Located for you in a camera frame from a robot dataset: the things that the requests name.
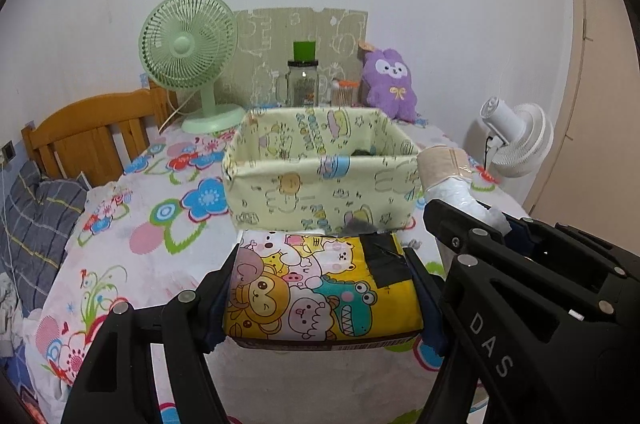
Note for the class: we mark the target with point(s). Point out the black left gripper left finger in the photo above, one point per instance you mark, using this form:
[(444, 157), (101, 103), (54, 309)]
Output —
[(116, 381)]

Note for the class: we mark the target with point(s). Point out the yellow cartoon tissue pack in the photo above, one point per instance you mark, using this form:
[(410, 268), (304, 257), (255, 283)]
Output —
[(312, 291)]

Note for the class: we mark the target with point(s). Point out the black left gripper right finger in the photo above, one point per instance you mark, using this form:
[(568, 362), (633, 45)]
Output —
[(544, 317)]

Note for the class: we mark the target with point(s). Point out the toothpick jar orange lid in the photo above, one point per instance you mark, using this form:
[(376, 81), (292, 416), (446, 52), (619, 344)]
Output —
[(344, 92)]

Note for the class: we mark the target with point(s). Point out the cream cartoon fabric storage box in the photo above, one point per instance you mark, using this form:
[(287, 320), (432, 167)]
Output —
[(291, 169)]

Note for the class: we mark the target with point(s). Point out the grey plaid bedding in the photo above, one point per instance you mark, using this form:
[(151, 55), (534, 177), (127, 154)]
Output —
[(38, 216)]

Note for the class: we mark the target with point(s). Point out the beige cartoon cardboard panel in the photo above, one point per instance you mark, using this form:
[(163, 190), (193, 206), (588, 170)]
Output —
[(265, 45)]

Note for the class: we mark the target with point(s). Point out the glass mason jar mug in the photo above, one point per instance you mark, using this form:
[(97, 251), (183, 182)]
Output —
[(299, 86)]

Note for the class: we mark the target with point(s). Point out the green cup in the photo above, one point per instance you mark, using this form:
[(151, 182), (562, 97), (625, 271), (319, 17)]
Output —
[(304, 51)]

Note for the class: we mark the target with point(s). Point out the green orange tissue pack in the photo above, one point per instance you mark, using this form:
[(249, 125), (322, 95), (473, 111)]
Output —
[(361, 152)]

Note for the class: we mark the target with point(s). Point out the wooden chair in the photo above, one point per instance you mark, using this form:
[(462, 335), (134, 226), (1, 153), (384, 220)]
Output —
[(79, 138)]

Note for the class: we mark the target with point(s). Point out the white desk fan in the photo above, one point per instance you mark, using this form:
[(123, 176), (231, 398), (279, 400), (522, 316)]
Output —
[(521, 137)]

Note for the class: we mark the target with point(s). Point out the green desk fan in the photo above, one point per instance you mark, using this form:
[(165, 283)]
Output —
[(186, 45)]

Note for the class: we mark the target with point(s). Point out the floral tablecloth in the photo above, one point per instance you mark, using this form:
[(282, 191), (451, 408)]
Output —
[(165, 224)]

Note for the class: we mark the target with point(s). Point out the purple plush bunny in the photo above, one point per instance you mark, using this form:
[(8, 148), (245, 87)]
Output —
[(387, 85)]

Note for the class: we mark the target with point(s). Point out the white beige wrapped pack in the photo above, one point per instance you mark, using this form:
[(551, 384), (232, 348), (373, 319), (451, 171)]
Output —
[(446, 174)]

